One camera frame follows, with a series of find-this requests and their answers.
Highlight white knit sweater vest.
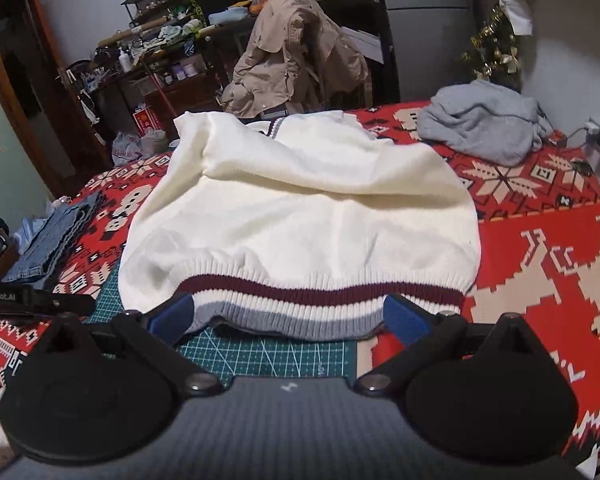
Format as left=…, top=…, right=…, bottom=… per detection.
left=118, top=110, right=481, bottom=341

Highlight folded blue jeans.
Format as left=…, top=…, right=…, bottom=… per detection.
left=2, top=191, right=104, bottom=292

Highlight green cutting mat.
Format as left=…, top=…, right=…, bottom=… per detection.
left=67, top=263, right=358, bottom=384

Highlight red christmas pattern blanket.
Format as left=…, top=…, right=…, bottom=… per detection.
left=0, top=102, right=600, bottom=465

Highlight grey knit sweater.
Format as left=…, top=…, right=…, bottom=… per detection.
left=417, top=79, right=554, bottom=167

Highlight cluttered dark desk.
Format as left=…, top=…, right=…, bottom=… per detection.
left=54, top=0, right=397, bottom=162

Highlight small christmas tree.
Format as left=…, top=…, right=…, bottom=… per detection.
left=462, top=4, right=521, bottom=91

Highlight beige jacket on chair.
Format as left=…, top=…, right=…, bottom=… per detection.
left=220, top=0, right=368, bottom=119

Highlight grey refrigerator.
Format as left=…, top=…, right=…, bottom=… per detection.
left=385, top=0, right=476, bottom=101

